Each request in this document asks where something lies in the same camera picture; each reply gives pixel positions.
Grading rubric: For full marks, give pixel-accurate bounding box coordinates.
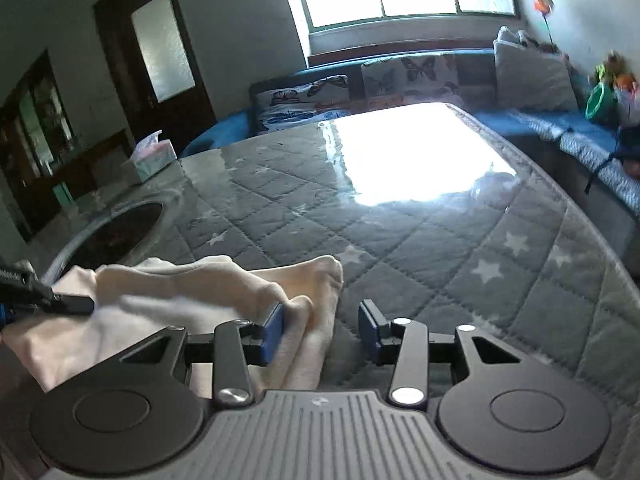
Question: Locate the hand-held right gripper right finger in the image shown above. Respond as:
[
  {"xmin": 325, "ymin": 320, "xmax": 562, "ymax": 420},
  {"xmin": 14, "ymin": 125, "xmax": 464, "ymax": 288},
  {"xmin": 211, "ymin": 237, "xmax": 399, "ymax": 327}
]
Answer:
[{"xmin": 357, "ymin": 300, "xmax": 523, "ymax": 406}]

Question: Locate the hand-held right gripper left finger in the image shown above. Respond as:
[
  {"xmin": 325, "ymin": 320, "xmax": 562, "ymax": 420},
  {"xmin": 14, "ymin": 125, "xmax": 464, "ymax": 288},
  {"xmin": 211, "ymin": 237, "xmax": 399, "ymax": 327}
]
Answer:
[{"xmin": 120, "ymin": 302, "xmax": 286, "ymax": 408}]

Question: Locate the cream cloth garment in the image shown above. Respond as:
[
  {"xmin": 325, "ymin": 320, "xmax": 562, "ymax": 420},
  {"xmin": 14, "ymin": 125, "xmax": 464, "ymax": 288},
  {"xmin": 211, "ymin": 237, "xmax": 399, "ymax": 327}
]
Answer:
[{"xmin": 0, "ymin": 255, "xmax": 345, "ymax": 393}]

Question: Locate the black round induction cooktop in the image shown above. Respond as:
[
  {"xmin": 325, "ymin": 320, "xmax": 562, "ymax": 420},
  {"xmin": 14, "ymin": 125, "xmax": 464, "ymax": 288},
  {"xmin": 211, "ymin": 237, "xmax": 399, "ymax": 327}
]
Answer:
[{"xmin": 47, "ymin": 200, "xmax": 166, "ymax": 286}]

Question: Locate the tall dark shelf cabinet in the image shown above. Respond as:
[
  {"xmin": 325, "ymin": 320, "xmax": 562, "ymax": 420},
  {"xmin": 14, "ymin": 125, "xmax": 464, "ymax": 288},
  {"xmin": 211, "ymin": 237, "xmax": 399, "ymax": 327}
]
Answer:
[{"xmin": 0, "ymin": 50, "xmax": 76, "ymax": 241}]

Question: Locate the low dark wooden cabinet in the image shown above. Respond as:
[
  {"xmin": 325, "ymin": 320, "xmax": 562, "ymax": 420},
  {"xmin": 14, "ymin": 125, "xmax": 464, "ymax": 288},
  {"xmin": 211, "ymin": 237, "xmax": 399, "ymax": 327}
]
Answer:
[{"xmin": 50, "ymin": 130, "xmax": 136, "ymax": 201}]

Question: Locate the white tissue box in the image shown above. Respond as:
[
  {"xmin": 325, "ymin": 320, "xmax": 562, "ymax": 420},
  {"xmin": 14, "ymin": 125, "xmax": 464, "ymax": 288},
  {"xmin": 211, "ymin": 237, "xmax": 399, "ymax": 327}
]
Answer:
[{"xmin": 120, "ymin": 130, "xmax": 178, "ymax": 183}]

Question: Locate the blue sofa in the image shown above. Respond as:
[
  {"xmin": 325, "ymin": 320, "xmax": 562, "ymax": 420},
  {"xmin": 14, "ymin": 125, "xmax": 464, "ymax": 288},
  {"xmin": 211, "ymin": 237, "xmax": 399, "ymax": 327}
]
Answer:
[{"xmin": 180, "ymin": 47, "xmax": 640, "ymax": 281}]

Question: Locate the butterfly print pillow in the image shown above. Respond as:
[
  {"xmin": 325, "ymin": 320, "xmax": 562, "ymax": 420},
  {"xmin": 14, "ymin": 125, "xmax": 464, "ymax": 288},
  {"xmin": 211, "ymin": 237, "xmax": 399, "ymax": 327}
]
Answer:
[
  {"xmin": 361, "ymin": 55, "xmax": 460, "ymax": 111},
  {"xmin": 270, "ymin": 75, "xmax": 349, "ymax": 107},
  {"xmin": 257, "ymin": 102, "xmax": 346, "ymax": 135}
]

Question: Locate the dark wooden door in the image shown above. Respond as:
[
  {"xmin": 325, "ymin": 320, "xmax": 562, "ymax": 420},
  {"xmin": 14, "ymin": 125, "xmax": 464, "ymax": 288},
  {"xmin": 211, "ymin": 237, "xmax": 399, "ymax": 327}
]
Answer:
[{"xmin": 92, "ymin": 0, "xmax": 218, "ymax": 148}]

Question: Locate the grey pillow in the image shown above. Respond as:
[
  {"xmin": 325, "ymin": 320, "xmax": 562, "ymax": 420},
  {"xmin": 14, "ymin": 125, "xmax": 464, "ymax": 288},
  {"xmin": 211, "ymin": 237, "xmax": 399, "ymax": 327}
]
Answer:
[{"xmin": 492, "ymin": 27, "xmax": 578, "ymax": 113}]

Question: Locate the dark blue bag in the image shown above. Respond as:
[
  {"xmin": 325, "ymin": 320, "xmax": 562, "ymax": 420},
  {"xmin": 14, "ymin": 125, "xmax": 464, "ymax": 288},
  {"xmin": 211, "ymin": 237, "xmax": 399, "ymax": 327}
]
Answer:
[{"xmin": 586, "ymin": 124, "xmax": 640, "ymax": 196}]

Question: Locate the green plastic pot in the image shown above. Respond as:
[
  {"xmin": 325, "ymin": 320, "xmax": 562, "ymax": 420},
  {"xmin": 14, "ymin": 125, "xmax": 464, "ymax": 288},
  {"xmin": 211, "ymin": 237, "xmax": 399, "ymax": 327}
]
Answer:
[{"xmin": 585, "ymin": 82, "xmax": 618, "ymax": 121}]

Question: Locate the plush toy pile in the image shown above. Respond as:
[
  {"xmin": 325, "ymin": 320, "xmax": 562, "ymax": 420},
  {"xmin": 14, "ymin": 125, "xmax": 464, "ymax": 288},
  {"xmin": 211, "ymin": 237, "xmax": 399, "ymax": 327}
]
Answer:
[{"xmin": 595, "ymin": 50, "xmax": 638, "ymax": 91}]

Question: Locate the colourful paper pinwheel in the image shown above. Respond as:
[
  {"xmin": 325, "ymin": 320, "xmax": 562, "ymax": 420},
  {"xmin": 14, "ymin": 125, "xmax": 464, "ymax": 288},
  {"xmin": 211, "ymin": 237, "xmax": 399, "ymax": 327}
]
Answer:
[{"xmin": 532, "ymin": 0, "xmax": 556, "ymax": 46}]

